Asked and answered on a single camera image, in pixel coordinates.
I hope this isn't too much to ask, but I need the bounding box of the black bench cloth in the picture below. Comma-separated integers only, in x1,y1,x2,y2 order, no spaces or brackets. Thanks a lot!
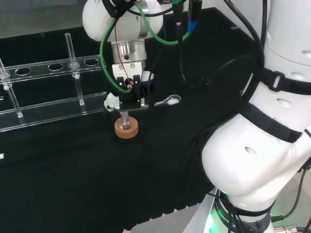
0,7,268,233

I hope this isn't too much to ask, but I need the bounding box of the clear glass weighing funnel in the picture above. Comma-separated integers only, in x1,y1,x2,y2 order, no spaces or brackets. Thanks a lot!
154,94,182,107

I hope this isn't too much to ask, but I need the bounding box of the green cable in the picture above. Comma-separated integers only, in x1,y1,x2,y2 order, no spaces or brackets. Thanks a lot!
100,0,193,94

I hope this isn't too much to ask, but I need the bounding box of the thick black cable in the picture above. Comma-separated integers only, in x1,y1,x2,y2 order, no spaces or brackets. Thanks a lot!
175,0,265,89

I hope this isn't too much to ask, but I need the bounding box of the clear round-bottom flask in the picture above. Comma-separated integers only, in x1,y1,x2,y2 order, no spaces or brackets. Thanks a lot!
118,115,135,132

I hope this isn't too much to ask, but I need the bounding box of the clear acrylic funnel stand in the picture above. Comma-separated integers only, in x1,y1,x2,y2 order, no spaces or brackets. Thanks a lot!
0,32,109,133

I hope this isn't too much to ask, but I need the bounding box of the thin grey cable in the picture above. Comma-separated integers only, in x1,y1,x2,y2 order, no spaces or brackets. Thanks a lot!
271,164,311,222

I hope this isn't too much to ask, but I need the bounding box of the brown cork ring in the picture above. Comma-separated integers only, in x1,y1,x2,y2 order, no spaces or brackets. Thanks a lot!
114,117,139,140

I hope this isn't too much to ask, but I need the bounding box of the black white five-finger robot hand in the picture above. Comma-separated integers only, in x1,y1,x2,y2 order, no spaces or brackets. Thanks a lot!
104,70,156,113

